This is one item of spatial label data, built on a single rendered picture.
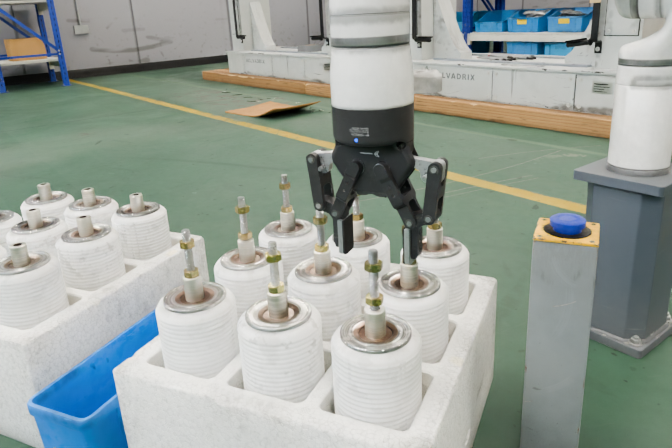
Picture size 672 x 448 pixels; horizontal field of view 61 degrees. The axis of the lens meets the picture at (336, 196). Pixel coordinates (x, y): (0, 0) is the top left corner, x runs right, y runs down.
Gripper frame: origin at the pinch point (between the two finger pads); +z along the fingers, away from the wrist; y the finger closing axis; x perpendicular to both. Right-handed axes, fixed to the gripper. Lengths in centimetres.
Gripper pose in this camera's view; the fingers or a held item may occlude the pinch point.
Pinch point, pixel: (377, 244)
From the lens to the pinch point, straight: 56.7
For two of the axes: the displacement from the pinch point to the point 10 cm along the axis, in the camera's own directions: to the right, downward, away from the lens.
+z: 0.5, 9.5, 3.2
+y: 8.9, 1.0, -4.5
